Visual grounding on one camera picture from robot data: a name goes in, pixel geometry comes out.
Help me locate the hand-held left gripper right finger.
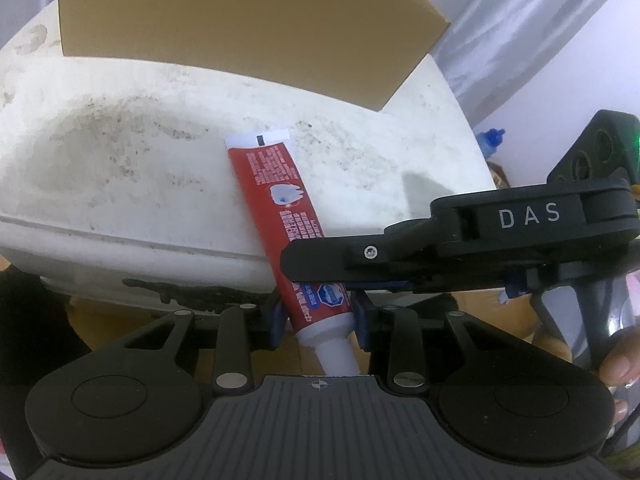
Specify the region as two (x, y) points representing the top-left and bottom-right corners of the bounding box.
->
(352, 291), (541, 392)

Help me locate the person's right hand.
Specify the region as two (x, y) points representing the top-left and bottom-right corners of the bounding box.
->
(597, 342), (640, 426)

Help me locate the white curtain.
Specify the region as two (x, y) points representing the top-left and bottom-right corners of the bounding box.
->
(397, 0), (640, 128)

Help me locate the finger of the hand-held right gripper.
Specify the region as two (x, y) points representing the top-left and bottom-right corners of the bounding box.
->
(279, 216), (443, 287)
(345, 280), (507, 298)

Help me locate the brown cardboard box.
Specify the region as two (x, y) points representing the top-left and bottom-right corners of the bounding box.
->
(57, 0), (452, 112)

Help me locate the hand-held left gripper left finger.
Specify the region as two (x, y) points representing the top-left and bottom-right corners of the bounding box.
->
(120, 290), (291, 396)

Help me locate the white bedside cabinet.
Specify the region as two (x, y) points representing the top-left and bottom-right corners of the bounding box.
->
(0, 0), (498, 322)

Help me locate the red toothpaste tube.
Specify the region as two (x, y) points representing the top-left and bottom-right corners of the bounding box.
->
(225, 129), (362, 377)

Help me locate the blue capped bottle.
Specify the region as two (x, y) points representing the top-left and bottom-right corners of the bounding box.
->
(477, 128), (507, 155)

